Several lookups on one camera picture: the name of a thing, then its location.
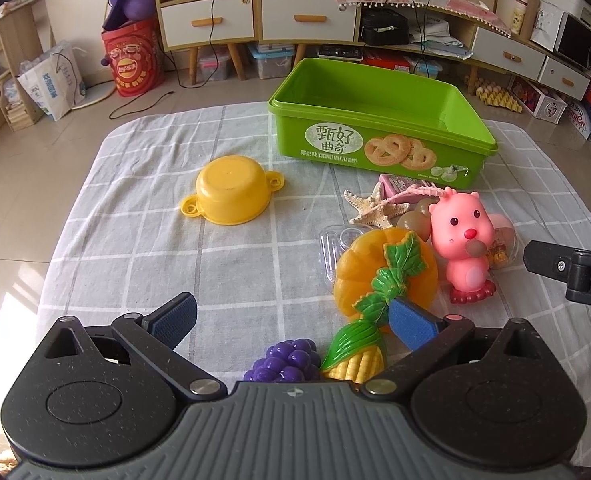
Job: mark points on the black bag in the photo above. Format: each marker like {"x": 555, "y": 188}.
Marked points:
{"x": 383, "y": 27}

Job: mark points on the yellow egg tray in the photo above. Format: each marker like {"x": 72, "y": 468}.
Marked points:
{"x": 498, "y": 95}

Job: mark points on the low wooden drawer cabinet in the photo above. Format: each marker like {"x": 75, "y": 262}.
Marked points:
{"x": 505, "y": 52}

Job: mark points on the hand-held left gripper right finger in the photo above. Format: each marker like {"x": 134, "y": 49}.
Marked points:
{"x": 411, "y": 327}

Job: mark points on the white and red carton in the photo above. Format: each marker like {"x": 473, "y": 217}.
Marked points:
{"x": 540, "y": 102}

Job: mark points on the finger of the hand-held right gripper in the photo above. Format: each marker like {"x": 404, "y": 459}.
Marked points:
{"x": 545, "y": 260}

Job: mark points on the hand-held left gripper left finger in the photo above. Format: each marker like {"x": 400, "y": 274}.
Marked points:
{"x": 175, "y": 321}

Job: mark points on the yellow toy pot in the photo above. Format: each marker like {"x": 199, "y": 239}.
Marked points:
{"x": 230, "y": 190}

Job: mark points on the black microwave oven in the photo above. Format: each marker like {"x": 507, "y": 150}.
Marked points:
{"x": 578, "y": 42}

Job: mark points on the purple toy grapes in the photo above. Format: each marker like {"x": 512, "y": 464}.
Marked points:
{"x": 285, "y": 360}

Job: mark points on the pink spiky plastic toy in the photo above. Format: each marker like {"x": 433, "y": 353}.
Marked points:
{"x": 420, "y": 193}

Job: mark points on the clear plastic case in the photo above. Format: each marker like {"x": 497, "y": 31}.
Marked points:
{"x": 331, "y": 250}

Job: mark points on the green plastic cookie box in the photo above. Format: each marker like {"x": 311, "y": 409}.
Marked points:
{"x": 325, "y": 152}

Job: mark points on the pink capsule ball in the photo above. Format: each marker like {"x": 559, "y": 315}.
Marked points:
{"x": 505, "y": 247}

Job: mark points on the wooden shelf cabinet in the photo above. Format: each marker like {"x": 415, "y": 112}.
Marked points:
{"x": 225, "y": 17}

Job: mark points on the toy corn cob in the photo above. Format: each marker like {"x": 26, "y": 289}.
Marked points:
{"x": 350, "y": 355}

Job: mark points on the white paper bag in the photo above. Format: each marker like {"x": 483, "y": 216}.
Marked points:
{"x": 50, "y": 80}

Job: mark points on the red printed bucket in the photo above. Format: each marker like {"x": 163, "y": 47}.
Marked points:
{"x": 133, "y": 60}

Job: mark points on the brown octopus toy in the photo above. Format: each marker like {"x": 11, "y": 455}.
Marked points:
{"x": 413, "y": 222}

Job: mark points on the yellow printed bottle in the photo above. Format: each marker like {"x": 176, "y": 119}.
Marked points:
{"x": 519, "y": 10}

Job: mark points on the small pink box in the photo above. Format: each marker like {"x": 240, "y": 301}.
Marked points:
{"x": 393, "y": 184}

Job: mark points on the blue and white carton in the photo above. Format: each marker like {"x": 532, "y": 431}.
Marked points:
{"x": 588, "y": 122}

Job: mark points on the orange toy pumpkin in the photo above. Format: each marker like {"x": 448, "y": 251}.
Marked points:
{"x": 360, "y": 272}

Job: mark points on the clear storage bin blue lid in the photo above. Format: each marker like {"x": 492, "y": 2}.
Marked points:
{"x": 270, "y": 62}

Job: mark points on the grey checkered blanket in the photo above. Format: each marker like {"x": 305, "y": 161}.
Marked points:
{"x": 150, "y": 260}

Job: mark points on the pink beaver toy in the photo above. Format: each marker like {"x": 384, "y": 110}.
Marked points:
{"x": 458, "y": 225}

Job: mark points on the beige starfish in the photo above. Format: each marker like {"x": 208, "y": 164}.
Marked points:
{"x": 373, "y": 210}

